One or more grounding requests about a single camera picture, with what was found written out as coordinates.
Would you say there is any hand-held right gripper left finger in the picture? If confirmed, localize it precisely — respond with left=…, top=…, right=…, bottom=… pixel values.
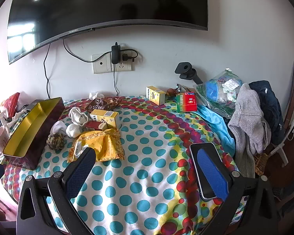
left=16, top=147, right=97, bottom=235

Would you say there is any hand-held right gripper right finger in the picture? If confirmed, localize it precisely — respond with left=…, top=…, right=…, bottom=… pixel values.
left=197, top=149, right=282, bottom=235

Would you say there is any yellow snack bag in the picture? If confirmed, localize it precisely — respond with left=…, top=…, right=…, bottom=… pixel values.
left=67, top=128, right=125, bottom=163

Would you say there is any white sock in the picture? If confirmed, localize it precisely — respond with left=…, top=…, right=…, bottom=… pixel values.
left=50, top=121, right=68, bottom=136
left=66, top=124, right=84, bottom=138
left=69, top=108, right=89, bottom=127

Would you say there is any small dark red box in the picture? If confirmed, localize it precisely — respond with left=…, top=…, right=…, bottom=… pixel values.
left=85, top=120, right=108, bottom=132

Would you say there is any yellow carton box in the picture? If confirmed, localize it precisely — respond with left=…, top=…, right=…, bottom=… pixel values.
left=90, top=109, right=119, bottom=129

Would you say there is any dark red tin box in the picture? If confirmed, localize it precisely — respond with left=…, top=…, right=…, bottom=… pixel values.
left=2, top=97, right=65, bottom=170

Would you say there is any black smartphone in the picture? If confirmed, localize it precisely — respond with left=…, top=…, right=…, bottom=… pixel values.
left=189, top=142, right=233, bottom=201

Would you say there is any brown woven basket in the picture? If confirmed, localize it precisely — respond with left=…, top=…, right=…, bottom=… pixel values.
left=254, top=153, right=269, bottom=176

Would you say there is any blue cloth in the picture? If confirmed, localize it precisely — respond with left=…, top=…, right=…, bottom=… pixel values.
left=195, top=105, right=236, bottom=157

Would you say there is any polka dot blanket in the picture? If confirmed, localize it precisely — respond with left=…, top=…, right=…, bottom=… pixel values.
left=1, top=95, right=251, bottom=235

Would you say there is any grey sweater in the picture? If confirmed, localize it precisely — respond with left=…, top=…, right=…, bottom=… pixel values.
left=227, top=83, right=271, bottom=178

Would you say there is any brown coffee bag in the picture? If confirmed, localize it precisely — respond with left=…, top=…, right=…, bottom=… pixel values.
left=84, top=97, right=122, bottom=113

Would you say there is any white folding stand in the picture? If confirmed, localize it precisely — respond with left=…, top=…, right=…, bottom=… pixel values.
left=269, top=98, right=294, bottom=167

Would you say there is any green red medicine box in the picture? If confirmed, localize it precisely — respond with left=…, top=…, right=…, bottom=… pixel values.
left=175, top=92, right=198, bottom=113

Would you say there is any clear plastic bag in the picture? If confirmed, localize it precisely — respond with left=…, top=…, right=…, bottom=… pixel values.
left=193, top=68, right=245, bottom=118

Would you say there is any white mug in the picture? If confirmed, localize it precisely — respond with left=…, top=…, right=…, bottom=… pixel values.
left=0, top=126, right=11, bottom=155

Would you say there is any dark navy jacket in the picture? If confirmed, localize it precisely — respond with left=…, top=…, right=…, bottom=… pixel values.
left=248, top=80, right=285, bottom=145

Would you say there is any brown toy figure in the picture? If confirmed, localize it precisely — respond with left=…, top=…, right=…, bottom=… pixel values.
left=167, top=83, right=185, bottom=96

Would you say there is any yellow medicine box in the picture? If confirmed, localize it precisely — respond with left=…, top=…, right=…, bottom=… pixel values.
left=146, top=86, right=166, bottom=105

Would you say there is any red bag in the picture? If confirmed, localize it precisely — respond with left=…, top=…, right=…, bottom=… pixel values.
left=1, top=92, right=21, bottom=111

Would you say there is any wooden chair back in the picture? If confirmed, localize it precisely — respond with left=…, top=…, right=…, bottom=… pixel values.
left=284, top=56, right=294, bottom=141

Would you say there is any black power adapter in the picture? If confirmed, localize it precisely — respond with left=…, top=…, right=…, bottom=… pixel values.
left=111, top=42, right=121, bottom=65

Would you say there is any black angled plug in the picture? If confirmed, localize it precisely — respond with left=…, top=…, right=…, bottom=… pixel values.
left=122, top=50, right=139, bottom=62

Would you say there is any black adapter cable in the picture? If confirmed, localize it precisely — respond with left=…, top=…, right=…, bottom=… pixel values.
left=113, top=64, right=120, bottom=96

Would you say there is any black television power cable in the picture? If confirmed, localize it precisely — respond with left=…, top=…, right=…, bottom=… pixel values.
left=44, top=43, right=51, bottom=99

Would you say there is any black clamp mount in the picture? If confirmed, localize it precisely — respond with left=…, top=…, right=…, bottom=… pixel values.
left=174, top=62, right=204, bottom=84

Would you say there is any white round-hole wall plate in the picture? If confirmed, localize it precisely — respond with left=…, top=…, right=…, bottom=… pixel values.
left=92, top=54, right=113, bottom=74

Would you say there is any black antenna cable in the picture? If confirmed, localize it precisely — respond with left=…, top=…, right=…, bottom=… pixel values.
left=63, top=39, right=112, bottom=63

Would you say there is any white wall power socket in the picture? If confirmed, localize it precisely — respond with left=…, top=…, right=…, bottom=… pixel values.
left=112, top=51, right=133, bottom=72

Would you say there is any black wall television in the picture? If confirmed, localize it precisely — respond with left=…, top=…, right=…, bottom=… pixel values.
left=7, top=0, right=209, bottom=64

